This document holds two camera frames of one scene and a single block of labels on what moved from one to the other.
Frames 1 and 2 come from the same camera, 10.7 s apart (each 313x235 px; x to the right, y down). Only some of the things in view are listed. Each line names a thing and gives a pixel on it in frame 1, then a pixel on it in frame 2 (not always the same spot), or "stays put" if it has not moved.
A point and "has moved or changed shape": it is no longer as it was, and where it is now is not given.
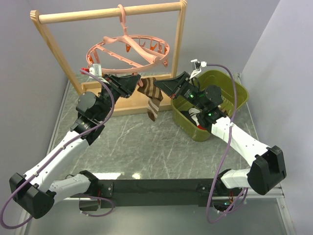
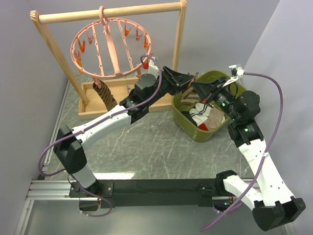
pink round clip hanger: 126,53 has moved or changed shape
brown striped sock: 151,90 has moved or changed shape
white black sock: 191,114 stays put
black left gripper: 124,85 → 178,79
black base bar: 157,193 stays put
